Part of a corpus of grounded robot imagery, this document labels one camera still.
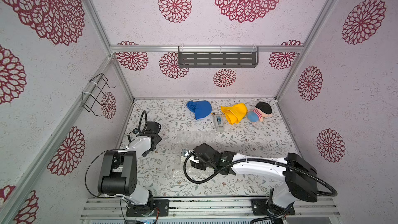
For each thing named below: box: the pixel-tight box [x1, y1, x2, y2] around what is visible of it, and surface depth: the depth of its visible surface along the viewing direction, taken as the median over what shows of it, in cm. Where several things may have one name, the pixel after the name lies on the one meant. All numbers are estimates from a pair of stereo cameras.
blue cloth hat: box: [186, 100, 212, 121], surface depth 115 cm
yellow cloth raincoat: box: [220, 103, 248, 125], surface depth 105 cm
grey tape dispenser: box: [212, 114, 225, 133], surface depth 105 cm
